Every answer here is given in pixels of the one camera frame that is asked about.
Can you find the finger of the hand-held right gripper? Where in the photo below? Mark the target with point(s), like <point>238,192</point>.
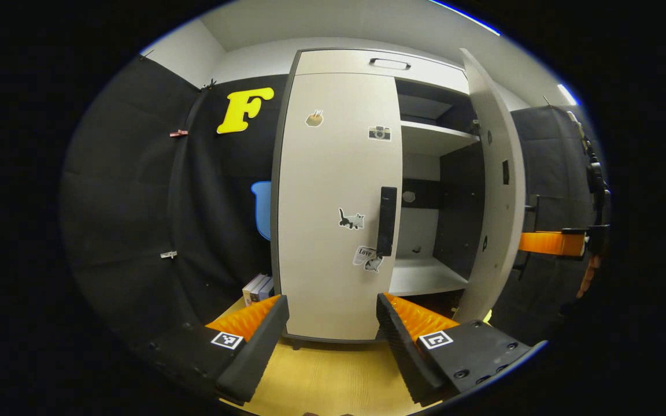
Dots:
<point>550,243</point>

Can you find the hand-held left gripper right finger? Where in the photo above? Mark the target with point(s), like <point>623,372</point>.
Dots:
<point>405,358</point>

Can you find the grey cabinet drawer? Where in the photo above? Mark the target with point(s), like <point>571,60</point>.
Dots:
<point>339,62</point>

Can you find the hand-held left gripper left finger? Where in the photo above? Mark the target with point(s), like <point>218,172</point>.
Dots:
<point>252,358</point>

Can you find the white cabinet shelf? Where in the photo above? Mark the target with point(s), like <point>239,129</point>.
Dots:
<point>431,138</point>
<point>425,277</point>

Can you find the long ceiling light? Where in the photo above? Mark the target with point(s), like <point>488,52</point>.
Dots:
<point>466,17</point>

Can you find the black backdrop cloth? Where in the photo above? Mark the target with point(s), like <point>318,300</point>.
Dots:
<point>125,202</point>

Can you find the metal door hinge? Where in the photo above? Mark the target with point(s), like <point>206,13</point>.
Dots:
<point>475,126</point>

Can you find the ceiling light panel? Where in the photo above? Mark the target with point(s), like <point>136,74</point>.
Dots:
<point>568,94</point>

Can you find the black clip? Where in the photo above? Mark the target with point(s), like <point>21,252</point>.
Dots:
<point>210,85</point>

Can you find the grey double-door shoe cabinet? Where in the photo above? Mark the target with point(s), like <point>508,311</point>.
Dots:
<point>460,190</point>

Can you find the small dark box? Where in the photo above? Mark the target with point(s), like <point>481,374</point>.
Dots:
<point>265,289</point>

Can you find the grey shoe cabinet door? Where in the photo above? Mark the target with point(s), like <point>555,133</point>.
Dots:
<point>333,173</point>
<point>498,202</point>

